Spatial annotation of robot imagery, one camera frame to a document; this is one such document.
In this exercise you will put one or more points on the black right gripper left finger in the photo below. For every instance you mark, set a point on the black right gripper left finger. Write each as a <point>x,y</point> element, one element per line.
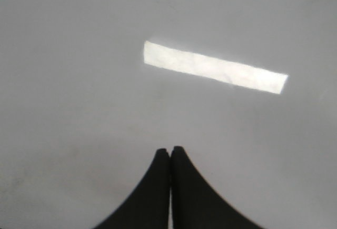
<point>148,204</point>

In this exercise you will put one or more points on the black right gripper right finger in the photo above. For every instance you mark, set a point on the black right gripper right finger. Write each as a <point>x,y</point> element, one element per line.
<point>194,203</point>

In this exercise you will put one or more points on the white whiteboard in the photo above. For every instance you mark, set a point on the white whiteboard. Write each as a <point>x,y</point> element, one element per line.
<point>90,89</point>

